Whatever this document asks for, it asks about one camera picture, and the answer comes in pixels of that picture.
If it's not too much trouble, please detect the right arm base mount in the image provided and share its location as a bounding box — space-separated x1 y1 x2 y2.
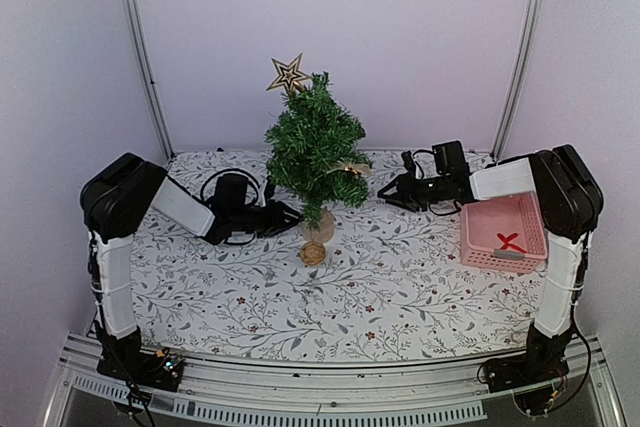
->
476 346 569 417

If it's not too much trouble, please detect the pink plastic basket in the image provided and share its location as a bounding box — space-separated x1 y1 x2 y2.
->
460 192 548 274

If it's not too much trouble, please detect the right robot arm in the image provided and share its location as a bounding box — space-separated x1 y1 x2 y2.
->
377 140 604 383

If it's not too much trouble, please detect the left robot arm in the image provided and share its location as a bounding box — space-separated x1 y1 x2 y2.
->
80 152 302 343

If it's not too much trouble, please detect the floral patterned table mat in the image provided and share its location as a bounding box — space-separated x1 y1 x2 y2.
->
97 148 567 364

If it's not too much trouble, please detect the small green christmas tree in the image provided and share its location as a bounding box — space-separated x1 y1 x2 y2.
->
265 72 372 243

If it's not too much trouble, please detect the red ribbon bow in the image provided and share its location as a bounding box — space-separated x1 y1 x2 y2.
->
497 232 526 254

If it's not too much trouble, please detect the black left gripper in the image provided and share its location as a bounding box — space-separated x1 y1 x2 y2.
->
231 200 305 239

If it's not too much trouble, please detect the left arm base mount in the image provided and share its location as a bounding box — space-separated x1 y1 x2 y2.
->
97 348 184 392

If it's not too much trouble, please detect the gold bell ornament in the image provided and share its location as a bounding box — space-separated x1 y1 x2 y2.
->
324 161 372 176

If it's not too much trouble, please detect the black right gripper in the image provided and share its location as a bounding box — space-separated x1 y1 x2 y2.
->
378 172 451 212

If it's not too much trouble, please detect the front aluminium rail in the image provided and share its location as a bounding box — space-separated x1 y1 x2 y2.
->
42 334 631 426

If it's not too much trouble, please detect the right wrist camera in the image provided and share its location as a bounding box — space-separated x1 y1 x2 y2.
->
401 149 429 180

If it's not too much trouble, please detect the gold star tree topper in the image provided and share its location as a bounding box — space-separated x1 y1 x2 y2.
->
266 52 312 95

